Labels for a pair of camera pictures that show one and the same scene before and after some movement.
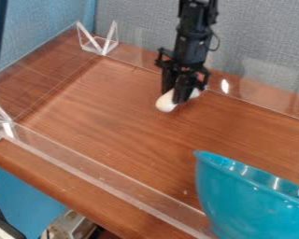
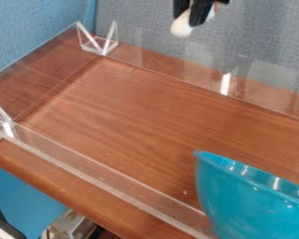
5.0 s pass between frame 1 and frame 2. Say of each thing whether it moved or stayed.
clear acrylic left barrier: stayed
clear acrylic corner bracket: stayed
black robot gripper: moved
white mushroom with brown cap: moved
